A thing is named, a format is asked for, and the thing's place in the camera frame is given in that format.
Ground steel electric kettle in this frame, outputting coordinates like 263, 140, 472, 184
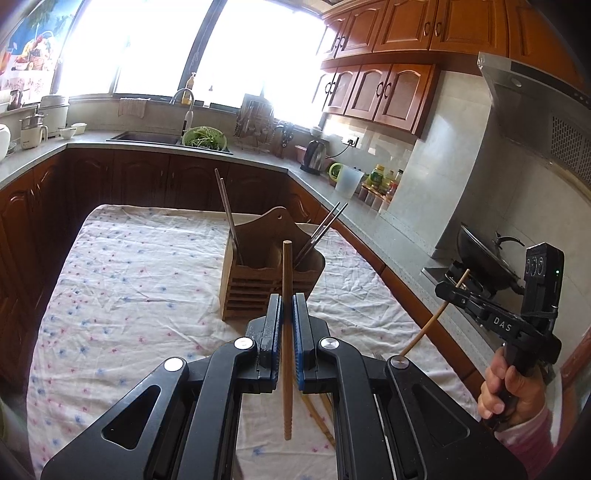
301, 139, 327, 175

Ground lower wooden cabinets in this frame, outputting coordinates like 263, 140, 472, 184
0, 142, 491, 398

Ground white rice cooker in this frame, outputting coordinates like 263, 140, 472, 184
0, 124, 11, 160

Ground translucent plastic pitcher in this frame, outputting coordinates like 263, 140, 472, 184
335, 165, 363, 199

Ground steel sink faucet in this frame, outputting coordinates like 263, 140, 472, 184
169, 87, 197, 136

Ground steel chopstick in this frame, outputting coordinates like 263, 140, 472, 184
292, 201, 343, 269
299, 203, 350, 266

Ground dish drying rack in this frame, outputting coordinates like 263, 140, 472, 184
233, 94, 276, 149

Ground upper wooden cabinets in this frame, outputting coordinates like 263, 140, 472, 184
312, 1, 590, 136

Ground condiment bottles group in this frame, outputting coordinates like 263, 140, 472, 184
360, 164, 404, 211

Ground wooden cabinets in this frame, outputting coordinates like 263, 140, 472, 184
0, 142, 491, 398
312, 1, 590, 136

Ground person's right hand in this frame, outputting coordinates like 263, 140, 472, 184
478, 347, 546, 428

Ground green vegetable colander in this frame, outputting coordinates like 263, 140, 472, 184
182, 126, 228, 151

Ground tropical fruit poster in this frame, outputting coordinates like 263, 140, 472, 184
1, 1, 82, 110

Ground floral white tablecloth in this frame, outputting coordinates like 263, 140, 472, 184
26, 205, 477, 471

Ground black wok on stove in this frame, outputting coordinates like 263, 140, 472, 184
457, 223, 525, 297

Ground white electric pot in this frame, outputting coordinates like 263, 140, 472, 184
38, 94, 69, 138

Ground wooden utensil holder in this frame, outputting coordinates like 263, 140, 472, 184
219, 206, 310, 322

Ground steel range hood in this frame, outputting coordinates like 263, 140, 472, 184
477, 52, 590, 186

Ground white blender jug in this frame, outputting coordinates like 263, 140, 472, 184
20, 114, 48, 150

